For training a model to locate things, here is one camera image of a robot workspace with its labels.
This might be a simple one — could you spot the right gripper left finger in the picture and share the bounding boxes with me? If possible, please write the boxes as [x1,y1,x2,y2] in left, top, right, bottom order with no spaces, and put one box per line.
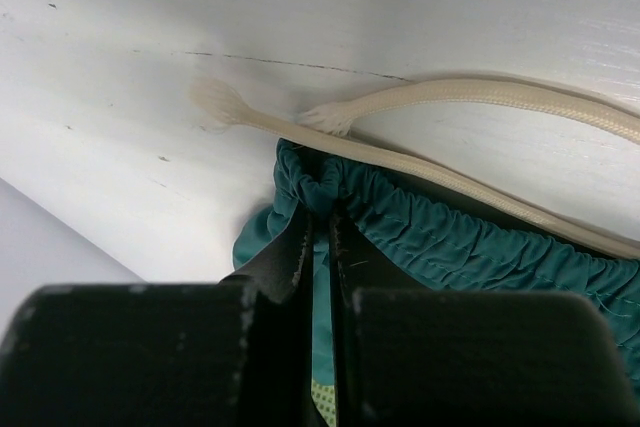
[1,209,315,426]

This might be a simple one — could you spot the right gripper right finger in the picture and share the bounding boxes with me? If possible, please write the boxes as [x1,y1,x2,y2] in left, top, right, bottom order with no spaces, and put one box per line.
[329,209,639,426]

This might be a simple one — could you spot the cream drawstring cord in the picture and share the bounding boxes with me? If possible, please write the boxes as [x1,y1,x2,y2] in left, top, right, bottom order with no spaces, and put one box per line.
[188,74,640,263]

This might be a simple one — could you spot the teal green shorts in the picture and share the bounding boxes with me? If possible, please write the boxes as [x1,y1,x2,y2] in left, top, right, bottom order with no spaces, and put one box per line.
[233,140,639,386]

